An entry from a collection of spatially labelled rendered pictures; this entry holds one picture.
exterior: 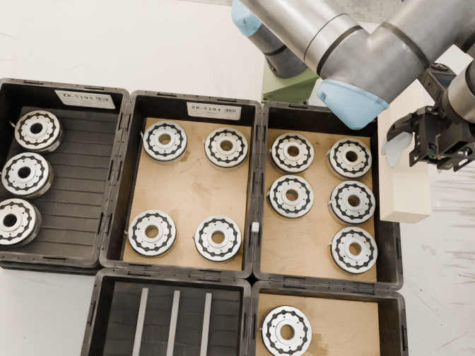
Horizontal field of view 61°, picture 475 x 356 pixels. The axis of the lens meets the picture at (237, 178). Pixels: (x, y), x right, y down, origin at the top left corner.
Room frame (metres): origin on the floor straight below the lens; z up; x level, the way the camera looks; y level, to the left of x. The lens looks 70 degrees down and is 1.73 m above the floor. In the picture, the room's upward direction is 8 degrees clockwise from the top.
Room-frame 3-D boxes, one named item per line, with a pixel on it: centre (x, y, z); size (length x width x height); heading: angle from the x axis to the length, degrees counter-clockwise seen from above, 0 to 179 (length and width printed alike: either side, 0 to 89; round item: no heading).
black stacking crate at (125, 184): (0.29, 0.11, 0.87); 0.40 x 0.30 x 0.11; 4
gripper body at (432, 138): (0.31, -0.29, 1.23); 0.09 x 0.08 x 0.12; 2
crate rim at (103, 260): (0.29, 0.11, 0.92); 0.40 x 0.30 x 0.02; 4
